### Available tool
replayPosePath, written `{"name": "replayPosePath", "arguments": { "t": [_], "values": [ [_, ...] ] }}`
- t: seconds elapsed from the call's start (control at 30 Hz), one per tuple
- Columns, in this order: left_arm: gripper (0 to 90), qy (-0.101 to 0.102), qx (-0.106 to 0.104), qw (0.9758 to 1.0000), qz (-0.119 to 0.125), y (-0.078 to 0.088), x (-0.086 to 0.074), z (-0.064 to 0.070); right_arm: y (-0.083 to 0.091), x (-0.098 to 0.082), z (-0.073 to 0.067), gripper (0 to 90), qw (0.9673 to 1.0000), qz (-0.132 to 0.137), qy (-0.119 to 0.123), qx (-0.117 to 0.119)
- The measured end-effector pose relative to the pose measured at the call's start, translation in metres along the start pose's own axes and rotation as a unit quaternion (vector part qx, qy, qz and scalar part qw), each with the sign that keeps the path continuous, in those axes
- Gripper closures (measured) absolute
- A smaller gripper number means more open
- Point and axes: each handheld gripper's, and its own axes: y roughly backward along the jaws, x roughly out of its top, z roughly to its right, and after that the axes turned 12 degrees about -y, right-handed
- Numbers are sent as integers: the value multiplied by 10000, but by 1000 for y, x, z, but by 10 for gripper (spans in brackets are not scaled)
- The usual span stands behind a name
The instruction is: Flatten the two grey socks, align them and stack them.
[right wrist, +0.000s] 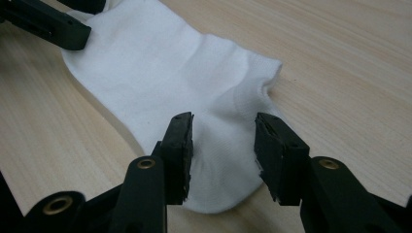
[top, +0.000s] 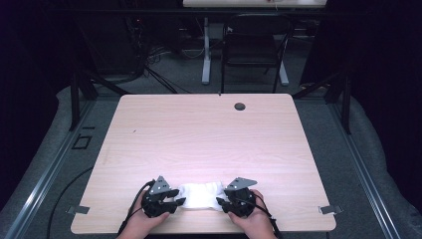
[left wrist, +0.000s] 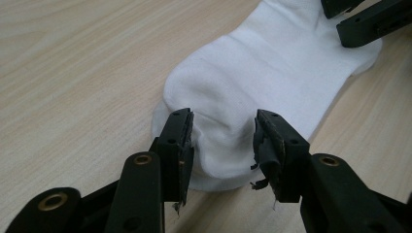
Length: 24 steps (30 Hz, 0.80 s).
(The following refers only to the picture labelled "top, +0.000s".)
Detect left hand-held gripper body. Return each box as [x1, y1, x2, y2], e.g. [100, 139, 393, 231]
[140, 175, 178, 219]

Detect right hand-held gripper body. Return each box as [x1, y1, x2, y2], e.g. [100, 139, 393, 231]
[220, 176, 259, 219]

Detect person's left hand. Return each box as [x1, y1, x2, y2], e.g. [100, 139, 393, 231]
[126, 198, 171, 239]

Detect person's right hand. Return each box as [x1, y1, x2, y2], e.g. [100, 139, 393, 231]
[228, 188, 275, 239]

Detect black folding chair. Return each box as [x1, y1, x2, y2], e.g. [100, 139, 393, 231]
[220, 13, 297, 95]

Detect white desk with white legs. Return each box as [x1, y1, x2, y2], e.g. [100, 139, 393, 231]
[182, 0, 327, 87]

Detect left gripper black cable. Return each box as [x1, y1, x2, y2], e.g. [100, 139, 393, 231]
[116, 179, 156, 237]

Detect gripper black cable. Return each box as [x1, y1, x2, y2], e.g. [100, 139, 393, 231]
[116, 179, 156, 237]
[232, 193, 283, 239]

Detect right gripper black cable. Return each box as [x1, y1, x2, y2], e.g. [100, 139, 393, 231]
[232, 193, 283, 239]

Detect thin black floor cable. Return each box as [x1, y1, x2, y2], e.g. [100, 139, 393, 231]
[46, 165, 95, 239]

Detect aluminium floor rail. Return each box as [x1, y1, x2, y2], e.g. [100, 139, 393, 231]
[326, 99, 404, 239]
[3, 99, 98, 239]

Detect black metal stand frame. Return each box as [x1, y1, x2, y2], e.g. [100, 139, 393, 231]
[292, 68, 352, 135]
[68, 66, 130, 132]

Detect bundle of black cables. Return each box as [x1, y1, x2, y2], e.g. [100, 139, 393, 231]
[123, 14, 193, 95]

